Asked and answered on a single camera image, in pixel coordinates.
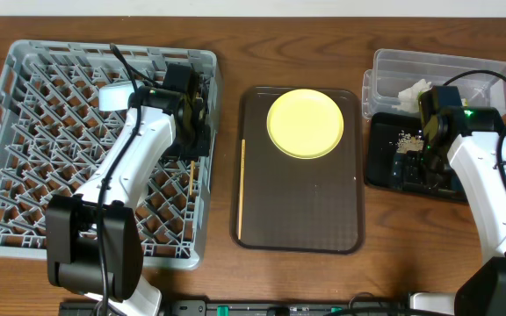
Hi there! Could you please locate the spilled rice food waste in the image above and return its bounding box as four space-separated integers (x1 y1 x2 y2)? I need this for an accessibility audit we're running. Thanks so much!
396 132 423 154

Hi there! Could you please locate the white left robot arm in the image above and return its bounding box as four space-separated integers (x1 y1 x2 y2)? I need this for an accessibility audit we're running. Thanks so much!
46 82 204 315

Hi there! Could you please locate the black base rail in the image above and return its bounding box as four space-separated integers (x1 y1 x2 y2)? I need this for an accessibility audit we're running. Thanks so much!
57 298 412 316

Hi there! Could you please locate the clear plastic waste bin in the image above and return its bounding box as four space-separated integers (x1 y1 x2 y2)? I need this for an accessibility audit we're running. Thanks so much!
361 49 506 119

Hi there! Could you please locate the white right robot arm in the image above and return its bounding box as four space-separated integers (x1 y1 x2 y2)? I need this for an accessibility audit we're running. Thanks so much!
402 105 506 315

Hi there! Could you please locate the dark brown serving tray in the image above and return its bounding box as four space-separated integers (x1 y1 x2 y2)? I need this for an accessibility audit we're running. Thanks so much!
230 87 365 255

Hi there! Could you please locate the yellow plate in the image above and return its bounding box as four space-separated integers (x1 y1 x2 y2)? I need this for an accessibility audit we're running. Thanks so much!
266 89 344 160

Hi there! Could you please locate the black food waste tray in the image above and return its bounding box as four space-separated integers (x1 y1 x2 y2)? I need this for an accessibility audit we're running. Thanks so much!
365 112 467 204

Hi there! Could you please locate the light blue bowl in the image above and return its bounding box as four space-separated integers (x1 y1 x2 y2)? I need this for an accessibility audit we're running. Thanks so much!
98 82 134 111

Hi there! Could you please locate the grey plastic dish rack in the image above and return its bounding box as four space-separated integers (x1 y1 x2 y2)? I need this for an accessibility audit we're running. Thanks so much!
0 39 223 269

